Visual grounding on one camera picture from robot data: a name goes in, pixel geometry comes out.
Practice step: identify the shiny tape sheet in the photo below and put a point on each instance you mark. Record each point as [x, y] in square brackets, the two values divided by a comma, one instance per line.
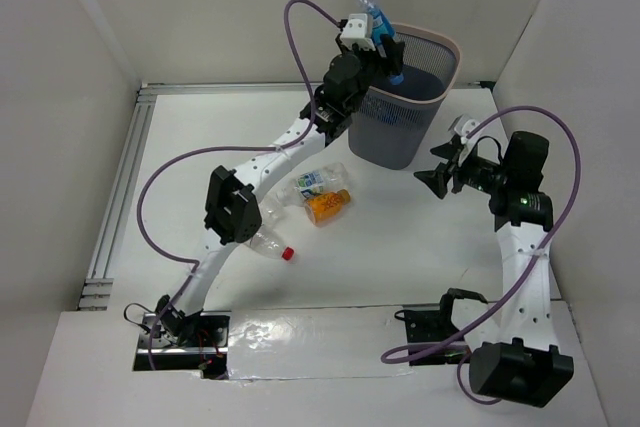
[316, 344]

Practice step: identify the grey mesh waste bin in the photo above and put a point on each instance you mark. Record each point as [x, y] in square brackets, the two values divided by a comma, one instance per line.
[431, 65]

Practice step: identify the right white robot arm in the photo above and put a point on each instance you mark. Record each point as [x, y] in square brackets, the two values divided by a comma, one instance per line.
[515, 358]

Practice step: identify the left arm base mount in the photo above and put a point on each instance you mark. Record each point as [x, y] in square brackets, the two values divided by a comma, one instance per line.
[203, 348]

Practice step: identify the crushed blue cap bottle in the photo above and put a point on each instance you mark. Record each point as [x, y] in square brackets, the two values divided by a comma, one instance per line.
[380, 25]

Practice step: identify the green blue label bottle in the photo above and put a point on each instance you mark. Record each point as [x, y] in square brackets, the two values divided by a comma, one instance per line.
[302, 187]

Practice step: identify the orange drink bottle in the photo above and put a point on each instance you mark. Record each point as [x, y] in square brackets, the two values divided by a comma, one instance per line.
[324, 207]

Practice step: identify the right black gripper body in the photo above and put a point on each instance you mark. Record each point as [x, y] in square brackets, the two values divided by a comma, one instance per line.
[480, 173]

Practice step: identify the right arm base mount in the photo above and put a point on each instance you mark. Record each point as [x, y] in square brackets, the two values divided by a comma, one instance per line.
[434, 325]

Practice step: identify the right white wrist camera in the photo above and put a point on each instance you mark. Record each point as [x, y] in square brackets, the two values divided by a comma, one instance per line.
[463, 126]

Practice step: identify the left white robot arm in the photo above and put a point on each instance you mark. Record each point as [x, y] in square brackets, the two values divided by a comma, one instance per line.
[232, 214]

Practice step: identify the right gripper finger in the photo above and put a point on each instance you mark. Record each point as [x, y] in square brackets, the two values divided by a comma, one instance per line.
[436, 180]
[450, 151]

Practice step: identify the red label water bottle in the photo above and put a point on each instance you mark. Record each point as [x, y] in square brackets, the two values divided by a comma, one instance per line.
[266, 242]

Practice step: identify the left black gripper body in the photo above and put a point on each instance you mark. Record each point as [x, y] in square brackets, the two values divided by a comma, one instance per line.
[377, 51]

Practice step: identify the blue label water bottle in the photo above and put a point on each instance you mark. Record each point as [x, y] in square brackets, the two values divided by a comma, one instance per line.
[387, 113]

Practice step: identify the clear unlabelled plastic bottle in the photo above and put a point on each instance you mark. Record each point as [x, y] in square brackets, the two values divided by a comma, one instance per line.
[272, 211]

